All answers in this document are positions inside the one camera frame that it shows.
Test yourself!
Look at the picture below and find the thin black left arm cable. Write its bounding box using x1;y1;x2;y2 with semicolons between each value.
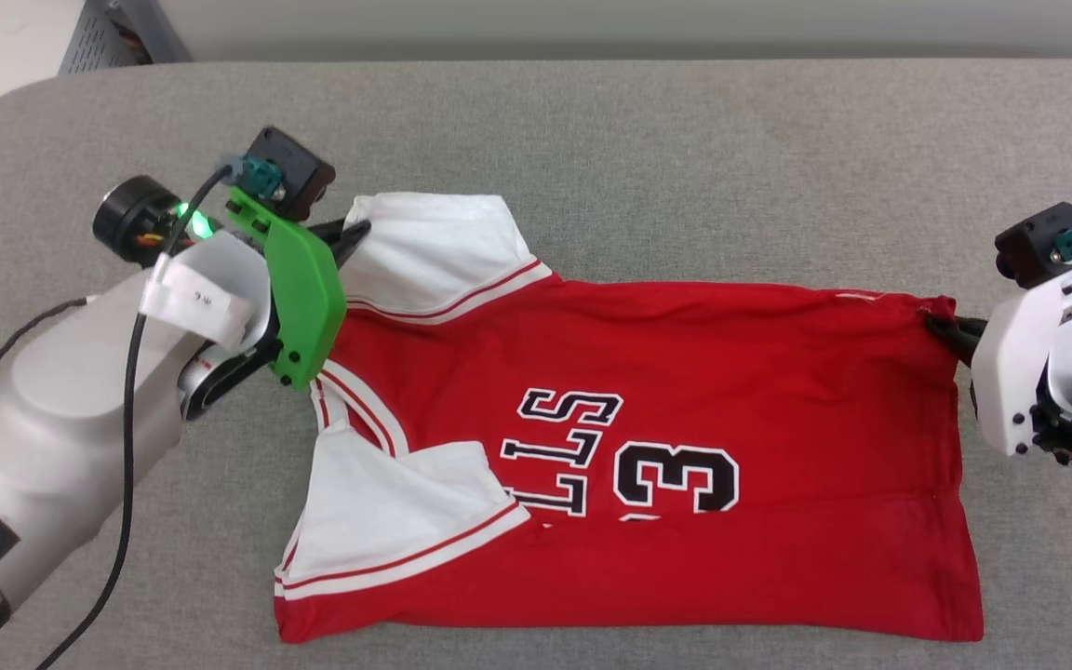
32;160;248;670

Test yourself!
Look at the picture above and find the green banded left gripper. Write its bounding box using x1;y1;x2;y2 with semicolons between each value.
179;186;372;422

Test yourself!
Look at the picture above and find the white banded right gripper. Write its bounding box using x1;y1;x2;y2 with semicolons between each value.
924;257;1072;459

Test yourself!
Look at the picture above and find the red and white basketball jersey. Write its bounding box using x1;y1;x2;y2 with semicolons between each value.
274;193;985;645

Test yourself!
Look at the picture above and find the grey fabric sofa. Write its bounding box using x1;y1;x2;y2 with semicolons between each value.
0;60;1072;670

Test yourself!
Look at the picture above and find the white panel with black strap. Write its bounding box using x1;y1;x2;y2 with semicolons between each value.
0;0;88;173

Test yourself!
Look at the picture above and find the grey perforated metal cabinet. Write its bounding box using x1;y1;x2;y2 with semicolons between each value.
58;0;194;76

